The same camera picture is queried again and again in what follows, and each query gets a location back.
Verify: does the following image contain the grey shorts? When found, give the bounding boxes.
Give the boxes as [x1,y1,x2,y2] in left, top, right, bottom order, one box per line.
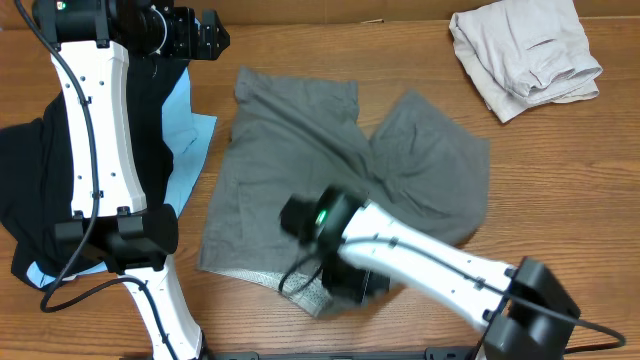
[198,67,490,317]

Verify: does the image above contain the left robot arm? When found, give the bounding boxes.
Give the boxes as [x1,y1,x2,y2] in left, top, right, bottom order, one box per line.
[23,0,230,359]

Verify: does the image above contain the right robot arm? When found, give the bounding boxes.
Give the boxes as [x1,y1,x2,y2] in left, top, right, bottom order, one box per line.
[280,187,580,360]

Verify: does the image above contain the light blue garment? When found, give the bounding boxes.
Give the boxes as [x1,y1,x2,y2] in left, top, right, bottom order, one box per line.
[25,67,218,290]

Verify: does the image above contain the black garment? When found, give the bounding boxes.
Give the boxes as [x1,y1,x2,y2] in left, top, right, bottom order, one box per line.
[1,58,191,291]

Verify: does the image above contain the beige folded shorts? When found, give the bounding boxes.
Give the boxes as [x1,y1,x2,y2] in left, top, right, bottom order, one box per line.
[449,0,603,123]

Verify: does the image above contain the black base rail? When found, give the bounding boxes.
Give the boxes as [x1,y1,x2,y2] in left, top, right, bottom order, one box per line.
[206,346,474,360]

